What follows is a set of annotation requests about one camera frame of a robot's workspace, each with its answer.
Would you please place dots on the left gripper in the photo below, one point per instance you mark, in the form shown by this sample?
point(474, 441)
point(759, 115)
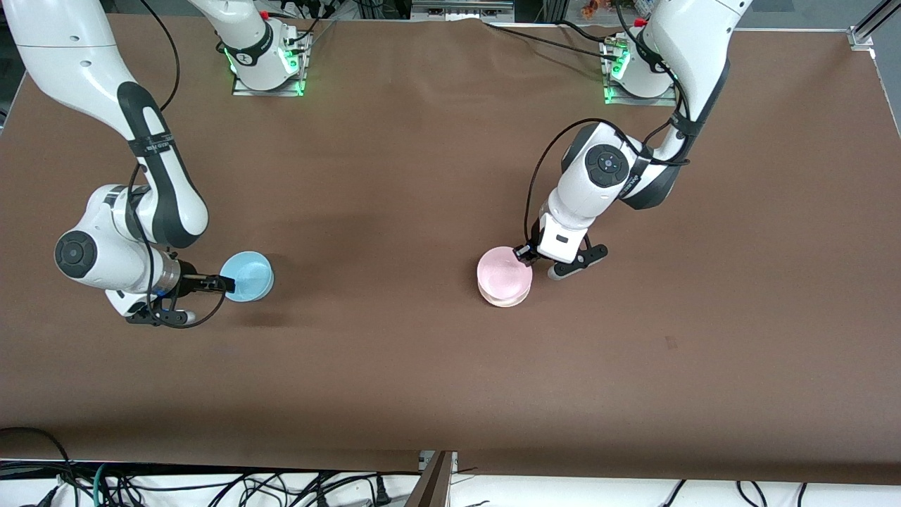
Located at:
point(525, 253)

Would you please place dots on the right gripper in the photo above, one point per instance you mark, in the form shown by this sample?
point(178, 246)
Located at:
point(189, 281)

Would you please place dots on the pink bowl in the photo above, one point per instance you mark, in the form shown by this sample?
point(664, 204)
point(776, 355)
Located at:
point(501, 270)

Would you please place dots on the blue bowl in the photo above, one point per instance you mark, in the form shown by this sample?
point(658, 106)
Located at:
point(250, 277)

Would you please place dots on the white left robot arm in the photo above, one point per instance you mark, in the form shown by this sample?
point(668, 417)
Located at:
point(693, 42)

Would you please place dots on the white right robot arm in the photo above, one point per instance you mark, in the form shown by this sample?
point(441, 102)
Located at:
point(63, 56)

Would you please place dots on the white bowl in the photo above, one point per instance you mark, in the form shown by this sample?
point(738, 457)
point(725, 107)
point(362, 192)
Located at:
point(504, 301)

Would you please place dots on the brown table cover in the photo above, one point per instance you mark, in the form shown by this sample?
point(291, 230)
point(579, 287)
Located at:
point(422, 176)

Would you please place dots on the grey power strip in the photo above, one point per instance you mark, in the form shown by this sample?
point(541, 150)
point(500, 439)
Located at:
point(461, 8)

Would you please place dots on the orange object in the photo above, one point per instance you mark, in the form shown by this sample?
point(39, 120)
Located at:
point(597, 7)

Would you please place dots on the black power plug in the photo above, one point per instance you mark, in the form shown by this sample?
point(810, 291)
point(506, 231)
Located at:
point(382, 493)

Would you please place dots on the aluminium corner profile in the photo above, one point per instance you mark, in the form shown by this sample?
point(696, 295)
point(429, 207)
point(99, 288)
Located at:
point(869, 24)

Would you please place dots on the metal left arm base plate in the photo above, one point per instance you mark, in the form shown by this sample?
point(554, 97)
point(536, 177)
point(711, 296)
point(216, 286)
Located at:
point(633, 101)

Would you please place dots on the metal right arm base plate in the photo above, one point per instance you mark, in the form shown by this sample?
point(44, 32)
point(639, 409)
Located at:
point(243, 90)

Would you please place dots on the aluminium frame post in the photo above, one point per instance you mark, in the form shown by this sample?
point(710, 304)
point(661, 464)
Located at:
point(433, 486)

